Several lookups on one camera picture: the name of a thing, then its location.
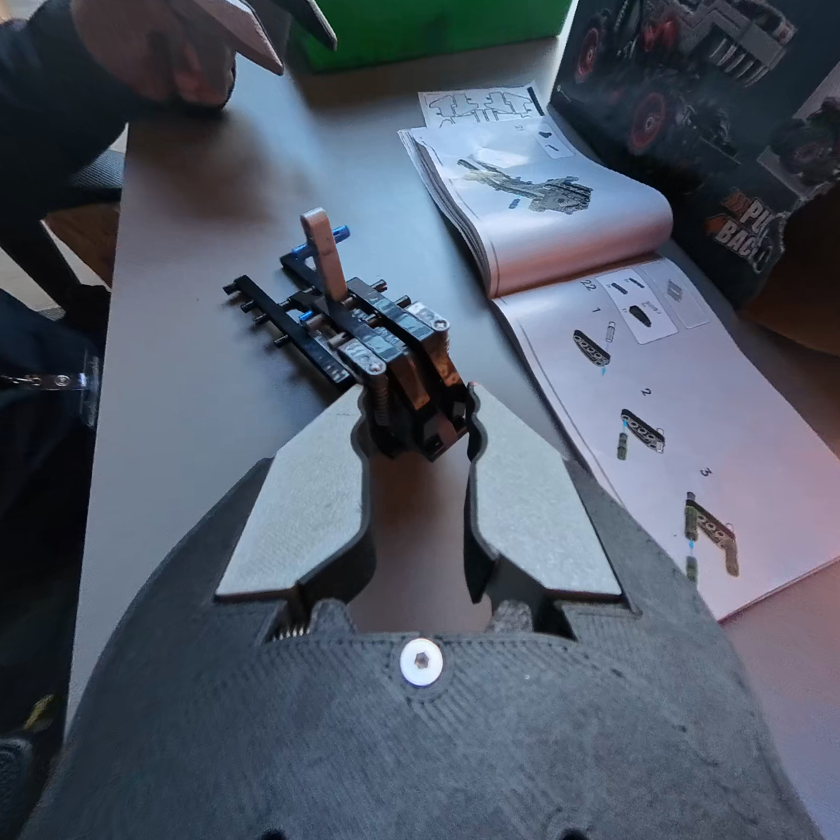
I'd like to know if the black monster truck lego box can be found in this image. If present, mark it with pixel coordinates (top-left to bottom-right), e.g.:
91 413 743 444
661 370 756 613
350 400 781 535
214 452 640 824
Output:
546 0 840 311

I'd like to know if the clear badge holder clip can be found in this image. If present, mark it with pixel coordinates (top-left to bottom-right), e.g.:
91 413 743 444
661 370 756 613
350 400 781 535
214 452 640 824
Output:
0 353 101 429

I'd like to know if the person's dark clothing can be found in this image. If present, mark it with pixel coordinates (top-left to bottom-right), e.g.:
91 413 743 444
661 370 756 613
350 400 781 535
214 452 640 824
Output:
0 287 111 840

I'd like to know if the person's left hand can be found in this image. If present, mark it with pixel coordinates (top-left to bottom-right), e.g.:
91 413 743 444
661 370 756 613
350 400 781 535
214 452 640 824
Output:
71 0 238 110

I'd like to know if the white sticker sheet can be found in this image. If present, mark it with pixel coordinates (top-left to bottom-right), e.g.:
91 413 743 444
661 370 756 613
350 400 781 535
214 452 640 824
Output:
418 81 547 133

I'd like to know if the black grey lego chassis assembly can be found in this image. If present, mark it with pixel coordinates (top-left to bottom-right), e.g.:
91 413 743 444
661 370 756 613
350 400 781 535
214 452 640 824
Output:
222 207 478 462

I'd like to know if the person's left forearm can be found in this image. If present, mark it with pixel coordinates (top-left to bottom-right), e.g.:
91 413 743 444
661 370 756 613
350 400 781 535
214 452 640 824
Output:
0 0 173 221

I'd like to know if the open lego instruction booklet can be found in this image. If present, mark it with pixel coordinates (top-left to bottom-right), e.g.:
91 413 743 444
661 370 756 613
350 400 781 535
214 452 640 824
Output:
396 117 840 622

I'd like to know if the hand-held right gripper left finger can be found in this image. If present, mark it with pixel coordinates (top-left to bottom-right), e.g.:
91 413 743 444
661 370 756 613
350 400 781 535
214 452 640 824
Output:
214 386 376 601

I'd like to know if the green plastic bin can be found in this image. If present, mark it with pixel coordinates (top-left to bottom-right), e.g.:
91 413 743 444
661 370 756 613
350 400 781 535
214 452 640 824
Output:
287 0 578 74

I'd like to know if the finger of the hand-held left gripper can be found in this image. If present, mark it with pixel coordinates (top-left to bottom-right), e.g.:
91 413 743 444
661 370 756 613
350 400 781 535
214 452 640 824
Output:
274 0 340 53
166 0 285 75

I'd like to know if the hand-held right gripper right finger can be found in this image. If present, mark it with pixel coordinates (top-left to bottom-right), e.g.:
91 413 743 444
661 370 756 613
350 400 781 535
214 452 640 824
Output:
462 382 624 603

